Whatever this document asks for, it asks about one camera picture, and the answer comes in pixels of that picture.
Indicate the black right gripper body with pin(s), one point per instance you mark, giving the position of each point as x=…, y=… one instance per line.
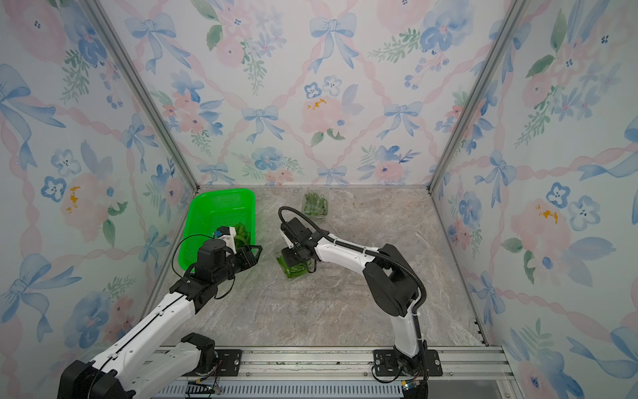
x=292, y=255

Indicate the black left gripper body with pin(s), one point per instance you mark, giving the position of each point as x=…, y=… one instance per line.
x=242, y=260

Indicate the clear pepper container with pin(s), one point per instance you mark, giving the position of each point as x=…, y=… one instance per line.
x=315, y=205
x=295, y=271

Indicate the green plastic basket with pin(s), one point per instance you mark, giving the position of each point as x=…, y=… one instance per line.
x=212, y=210

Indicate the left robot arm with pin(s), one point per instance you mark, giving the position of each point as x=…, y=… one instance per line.
x=125, y=370

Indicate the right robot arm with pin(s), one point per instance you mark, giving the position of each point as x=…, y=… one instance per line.
x=394, y=285

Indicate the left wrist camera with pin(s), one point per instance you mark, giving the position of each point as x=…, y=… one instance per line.
x=222, y=236

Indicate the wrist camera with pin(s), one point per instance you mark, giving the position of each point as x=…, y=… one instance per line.
x=222, y=236
x=295, y=232

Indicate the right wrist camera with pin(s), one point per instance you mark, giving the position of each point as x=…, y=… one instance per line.
x=295, y=232

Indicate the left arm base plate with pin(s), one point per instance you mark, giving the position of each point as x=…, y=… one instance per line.
x=222, y=362

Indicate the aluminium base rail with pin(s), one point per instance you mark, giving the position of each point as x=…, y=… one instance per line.
x=307, y=364

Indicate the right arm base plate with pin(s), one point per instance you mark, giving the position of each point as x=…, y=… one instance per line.
x=393, y=363

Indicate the aluminium corner post left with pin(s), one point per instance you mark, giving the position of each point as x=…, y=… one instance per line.
x=98, y=17

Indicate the aluminium corner post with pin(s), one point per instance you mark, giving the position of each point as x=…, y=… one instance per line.
x=505, y=35
x=98, y=17

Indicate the aluminium corner post right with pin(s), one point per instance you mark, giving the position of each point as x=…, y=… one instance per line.
x=505, y=35

